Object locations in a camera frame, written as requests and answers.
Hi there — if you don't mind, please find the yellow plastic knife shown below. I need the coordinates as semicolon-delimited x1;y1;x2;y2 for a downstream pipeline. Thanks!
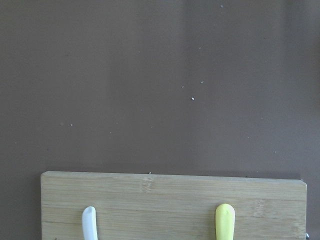
215;203;236;240

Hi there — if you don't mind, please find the wooden cutting board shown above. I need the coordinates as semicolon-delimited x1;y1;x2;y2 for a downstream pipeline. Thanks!
40;171;307;240

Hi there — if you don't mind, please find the white spoon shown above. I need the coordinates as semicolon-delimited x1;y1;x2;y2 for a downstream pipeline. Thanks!
81;206;98;240

